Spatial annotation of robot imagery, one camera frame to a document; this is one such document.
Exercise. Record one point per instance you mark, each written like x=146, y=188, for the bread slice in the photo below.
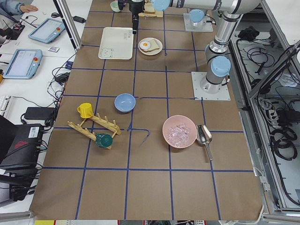
x=149, y=9
x=154, y=45

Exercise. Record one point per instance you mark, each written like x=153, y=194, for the round cream plate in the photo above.
x=153, y=52

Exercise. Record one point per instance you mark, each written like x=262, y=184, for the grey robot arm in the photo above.
x=196, y=17
x=233, y=10

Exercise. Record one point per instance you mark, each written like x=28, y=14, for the green bowl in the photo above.
x=114, y=6

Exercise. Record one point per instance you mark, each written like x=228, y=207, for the wooden cutting board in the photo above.
x=156, y=14

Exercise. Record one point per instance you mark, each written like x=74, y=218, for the fried egg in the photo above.
x=145, y=45

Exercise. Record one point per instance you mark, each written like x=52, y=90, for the cream bear tray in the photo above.
x=116, y=43

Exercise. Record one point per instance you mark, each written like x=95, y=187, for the black power adapter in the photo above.
x=79, y=19

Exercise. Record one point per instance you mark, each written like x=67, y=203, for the far teach pendant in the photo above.
x=47, y=31

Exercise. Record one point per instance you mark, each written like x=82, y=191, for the teach pendant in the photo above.
x=47, y=31
x=24, y=64

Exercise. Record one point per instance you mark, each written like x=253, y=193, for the blue bowl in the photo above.
x=125, y=102

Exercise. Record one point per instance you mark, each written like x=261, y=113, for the yellow mug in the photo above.
x=85, y=110

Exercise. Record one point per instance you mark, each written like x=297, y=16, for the wooden mug rack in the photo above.
x=102, y=122

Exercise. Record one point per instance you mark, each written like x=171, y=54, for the near teach pendant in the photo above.
x=24, y=64

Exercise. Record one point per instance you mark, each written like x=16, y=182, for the pink bowl with ice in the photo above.
x=179, y=131

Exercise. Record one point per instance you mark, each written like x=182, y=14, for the dark green mug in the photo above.
x=103, y=140

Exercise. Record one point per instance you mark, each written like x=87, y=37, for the black laptop charger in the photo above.
x=39, y=113

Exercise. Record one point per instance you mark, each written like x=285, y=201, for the metal scoop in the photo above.
x=204, y=138

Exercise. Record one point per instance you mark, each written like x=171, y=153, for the black controller box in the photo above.
x=19, y=145

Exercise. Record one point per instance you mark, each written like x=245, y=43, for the aluminium frame post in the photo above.
x=67, y=19

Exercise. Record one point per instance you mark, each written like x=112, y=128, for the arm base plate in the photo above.
x=203, y=90
x=202, y=26

